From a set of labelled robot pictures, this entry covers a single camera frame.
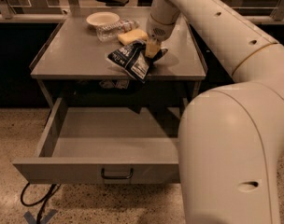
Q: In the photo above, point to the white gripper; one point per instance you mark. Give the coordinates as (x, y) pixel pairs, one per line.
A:
(158, 31)

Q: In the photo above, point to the blue chip bag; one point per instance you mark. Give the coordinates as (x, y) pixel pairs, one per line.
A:
(132, 59)

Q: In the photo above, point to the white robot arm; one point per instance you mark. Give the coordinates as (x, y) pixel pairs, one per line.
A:
(230, 137)

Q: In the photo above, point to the open grey drawer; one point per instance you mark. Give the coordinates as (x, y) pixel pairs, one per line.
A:
(78, 142)

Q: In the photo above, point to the yellow sponge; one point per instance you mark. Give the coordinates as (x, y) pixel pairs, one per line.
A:
(132, 35)

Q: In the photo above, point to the white bowl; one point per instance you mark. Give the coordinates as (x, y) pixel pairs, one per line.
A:
(102, 18)

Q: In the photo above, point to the black office chair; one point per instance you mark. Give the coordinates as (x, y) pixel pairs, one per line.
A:
(114, 3)

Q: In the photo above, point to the grey metal table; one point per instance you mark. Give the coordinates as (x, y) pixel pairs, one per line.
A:
(75, 52)

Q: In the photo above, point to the black drawer handle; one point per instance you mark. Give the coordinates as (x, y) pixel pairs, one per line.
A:
(117, 174)

